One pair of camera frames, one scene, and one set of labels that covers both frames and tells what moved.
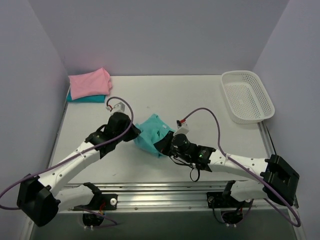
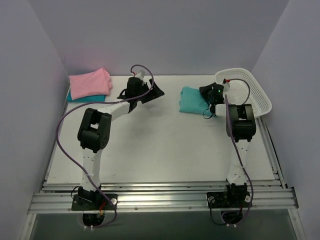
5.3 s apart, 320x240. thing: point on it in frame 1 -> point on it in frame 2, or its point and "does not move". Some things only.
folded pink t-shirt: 94,83 does not move
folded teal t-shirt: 88,99 does not move
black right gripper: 164,143 -> 206,90
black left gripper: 133,132 -> 147,91
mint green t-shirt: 152,129 -> 191,100
